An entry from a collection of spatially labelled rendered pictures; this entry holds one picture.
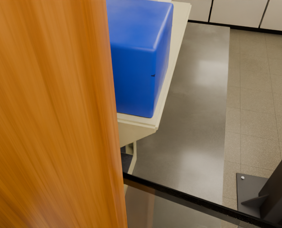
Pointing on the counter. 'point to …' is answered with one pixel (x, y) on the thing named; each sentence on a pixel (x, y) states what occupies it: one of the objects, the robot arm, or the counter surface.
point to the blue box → (139, 52)
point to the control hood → (124, 131)
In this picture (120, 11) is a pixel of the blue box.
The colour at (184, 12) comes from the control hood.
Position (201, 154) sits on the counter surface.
